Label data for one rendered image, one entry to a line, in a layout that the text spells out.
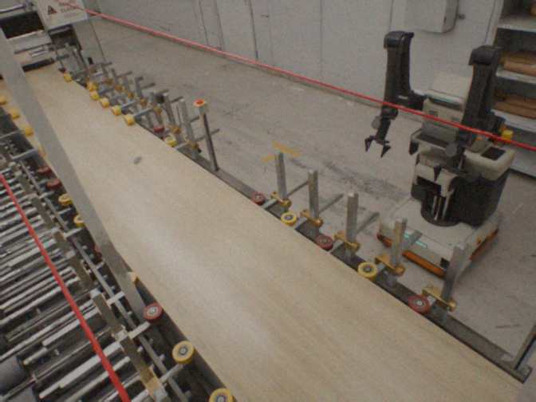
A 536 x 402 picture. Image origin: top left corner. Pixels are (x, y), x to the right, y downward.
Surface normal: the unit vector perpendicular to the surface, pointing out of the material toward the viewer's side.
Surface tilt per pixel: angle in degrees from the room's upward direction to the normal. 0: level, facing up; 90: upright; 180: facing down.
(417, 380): 0
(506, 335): 0
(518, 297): 0
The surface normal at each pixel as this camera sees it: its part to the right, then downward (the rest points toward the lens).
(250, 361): -0.11, -0.77
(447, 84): -0.58, -0.25
